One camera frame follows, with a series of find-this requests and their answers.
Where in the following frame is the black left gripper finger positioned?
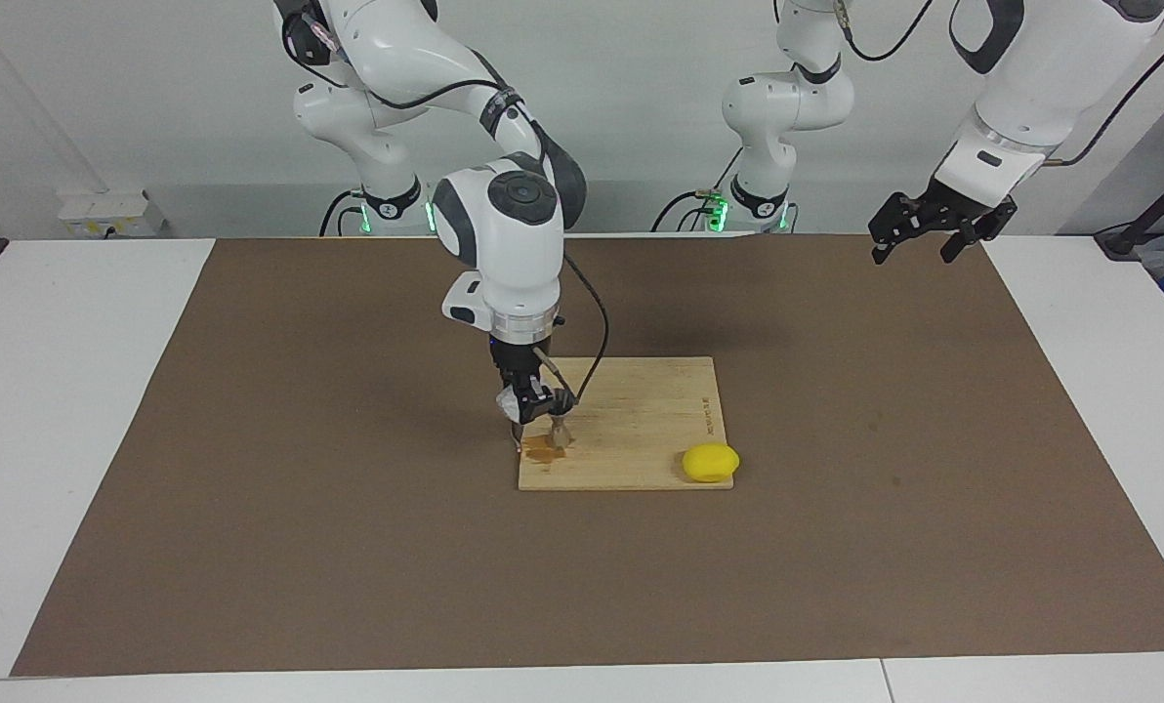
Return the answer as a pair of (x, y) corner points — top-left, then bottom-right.
(870, 191), (935, 266)
(940, 219), (999, 266)

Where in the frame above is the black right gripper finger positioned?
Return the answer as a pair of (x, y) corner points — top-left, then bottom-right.
(531, 384), (580, 420)

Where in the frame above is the wooden cutting board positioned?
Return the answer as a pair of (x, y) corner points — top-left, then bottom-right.
(509, 356), (736, 492)

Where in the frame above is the yellow lemon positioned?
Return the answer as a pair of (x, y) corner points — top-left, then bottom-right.
(682, 442), (741, 484)

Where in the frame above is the black stand pole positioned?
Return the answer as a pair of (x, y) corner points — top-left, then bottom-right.
(1095, 156), (1164, 260)

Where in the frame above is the brown table mat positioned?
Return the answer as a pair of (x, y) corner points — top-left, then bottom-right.
(11, 234), (1164, 678)

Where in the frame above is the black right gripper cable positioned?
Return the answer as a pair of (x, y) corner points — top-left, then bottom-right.
(284, 0), (610, 403)

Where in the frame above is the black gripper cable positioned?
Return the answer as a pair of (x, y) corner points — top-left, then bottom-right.
(284, 0), (610, 403)
(836, 0), (1164, 167)

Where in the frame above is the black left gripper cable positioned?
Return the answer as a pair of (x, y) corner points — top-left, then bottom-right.
(836, 0), (1164, 167)

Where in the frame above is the black base cable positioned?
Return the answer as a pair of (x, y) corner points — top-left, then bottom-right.
(320, 188), (368, 237)
(650, 146), (744, 235)

